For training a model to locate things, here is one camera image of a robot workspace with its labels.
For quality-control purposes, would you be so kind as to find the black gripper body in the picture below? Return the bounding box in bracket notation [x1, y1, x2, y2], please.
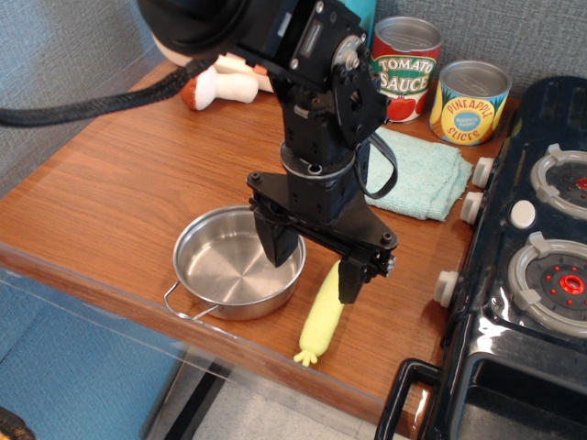
[247, 155, 397, 277]

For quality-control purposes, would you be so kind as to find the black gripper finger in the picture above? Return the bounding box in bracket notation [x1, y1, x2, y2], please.
[253, 208, 298, 268]
[338, 256, 371, 303]

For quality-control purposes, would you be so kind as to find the light blue towel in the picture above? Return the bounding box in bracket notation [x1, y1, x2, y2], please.
[366, 128, 472, 222]

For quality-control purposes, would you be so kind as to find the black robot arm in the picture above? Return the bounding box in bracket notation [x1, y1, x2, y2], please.
[138, 1, 397, 304]

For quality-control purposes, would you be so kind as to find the plush mushroom toy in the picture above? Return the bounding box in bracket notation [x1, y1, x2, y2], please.
[180, 66, 259, 111]

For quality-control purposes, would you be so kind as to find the stainless steel pan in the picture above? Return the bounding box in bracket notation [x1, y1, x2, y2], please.
[163, 205, 306, 321]

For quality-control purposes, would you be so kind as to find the white stove knob bottom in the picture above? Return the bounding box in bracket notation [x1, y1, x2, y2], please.
[433, 270, 460, 308]

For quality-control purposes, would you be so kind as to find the white stove knob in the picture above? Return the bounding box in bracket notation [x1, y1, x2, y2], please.
[471, 157, 494, 189]
[433, 270, 460, 308]
[460, 192, 483, 225]

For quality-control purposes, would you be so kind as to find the white stove knob middle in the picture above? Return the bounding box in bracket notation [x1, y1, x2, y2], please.
[460, 192, 483, 225]

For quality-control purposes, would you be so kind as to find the white stove knob top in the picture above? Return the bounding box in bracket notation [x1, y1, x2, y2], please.
[471, 157, 494, 189]

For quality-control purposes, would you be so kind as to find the tomato sauce can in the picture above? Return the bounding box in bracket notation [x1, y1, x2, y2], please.
[371, 16, 443, 122]

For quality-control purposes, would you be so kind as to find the pineapple slices can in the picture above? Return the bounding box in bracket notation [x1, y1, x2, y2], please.
[429, 60, 512, 146]

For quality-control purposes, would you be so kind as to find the black toy stove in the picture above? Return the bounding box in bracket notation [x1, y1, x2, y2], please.
[376, 76, 586, 439]

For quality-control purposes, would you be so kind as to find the toy microwave teal and cream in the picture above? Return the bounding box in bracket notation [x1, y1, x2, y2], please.
[153, 0, 377, 95]

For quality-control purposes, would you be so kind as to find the clear acrylic table guard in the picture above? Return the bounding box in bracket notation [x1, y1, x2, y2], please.
[1, 269, 375, 439]

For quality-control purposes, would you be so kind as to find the spoon with yellow handle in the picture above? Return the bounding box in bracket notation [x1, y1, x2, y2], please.
[293, 260, 344, 367]

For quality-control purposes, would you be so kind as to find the thin black wire loop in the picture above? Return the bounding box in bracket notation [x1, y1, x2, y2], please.
[355, 132, 398, 201]

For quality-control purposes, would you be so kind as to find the black braided cable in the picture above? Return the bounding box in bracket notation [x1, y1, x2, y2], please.
[0, 55, 216, 128]

